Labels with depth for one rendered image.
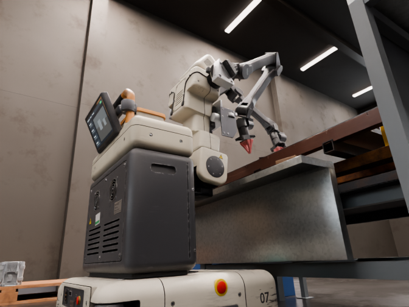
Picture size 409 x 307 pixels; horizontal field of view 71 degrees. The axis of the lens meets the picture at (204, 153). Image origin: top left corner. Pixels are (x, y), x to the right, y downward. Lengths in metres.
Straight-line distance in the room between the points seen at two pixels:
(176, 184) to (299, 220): 0.60
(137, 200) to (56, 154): 4.41
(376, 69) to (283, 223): 0.78
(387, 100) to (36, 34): 5.97
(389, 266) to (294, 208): 0.40
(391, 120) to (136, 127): 0.74
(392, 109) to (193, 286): 0.73
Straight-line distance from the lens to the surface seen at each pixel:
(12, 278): 3.68
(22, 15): 6.52
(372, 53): 0.92
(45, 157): 5.24
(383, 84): 0.87
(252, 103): 1.65
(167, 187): 0.97
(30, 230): 4.98
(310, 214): 1.30
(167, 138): 1.03
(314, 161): 1.20
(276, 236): 1.43
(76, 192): 4.97
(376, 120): 1.24
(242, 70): 1.50
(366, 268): 1.30
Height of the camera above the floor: 0.32
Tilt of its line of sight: 20 degrees up
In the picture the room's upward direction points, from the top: 3 degrees counter-clockwise
